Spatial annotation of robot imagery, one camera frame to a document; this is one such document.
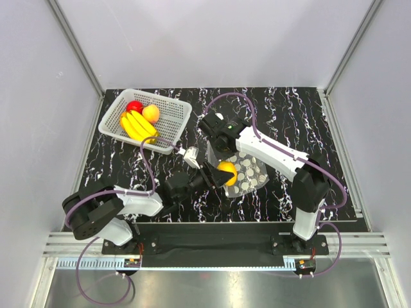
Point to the white plastic perforated basket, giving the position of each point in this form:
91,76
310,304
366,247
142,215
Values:
173,118

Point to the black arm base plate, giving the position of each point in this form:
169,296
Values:
272,228

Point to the clear zip top bag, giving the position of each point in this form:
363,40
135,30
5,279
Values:
251,173

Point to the left aluminium frame post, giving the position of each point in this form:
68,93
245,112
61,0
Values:
72,40

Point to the yellow-pink peach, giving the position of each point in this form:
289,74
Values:
151,113

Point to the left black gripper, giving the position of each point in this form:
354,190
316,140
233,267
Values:
212,179

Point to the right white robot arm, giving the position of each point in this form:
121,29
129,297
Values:
310,185

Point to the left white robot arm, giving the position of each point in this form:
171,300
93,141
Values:
94,211

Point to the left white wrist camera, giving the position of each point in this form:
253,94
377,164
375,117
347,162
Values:
189,156

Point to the aluminium frame post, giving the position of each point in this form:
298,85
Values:
72,40
368,18

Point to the yellow banana bunch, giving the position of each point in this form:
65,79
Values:
137,127

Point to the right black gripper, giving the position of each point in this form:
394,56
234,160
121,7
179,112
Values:
220,156

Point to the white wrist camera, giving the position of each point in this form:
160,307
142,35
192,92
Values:
189,156
220,116

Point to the red apple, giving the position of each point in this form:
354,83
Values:
135,106

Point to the right aluminium frame post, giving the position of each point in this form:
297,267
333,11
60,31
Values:
368,18

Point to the front aluminium frame rail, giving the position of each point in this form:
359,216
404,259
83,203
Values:
203,247

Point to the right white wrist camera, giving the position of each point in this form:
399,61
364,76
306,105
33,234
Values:
220,116

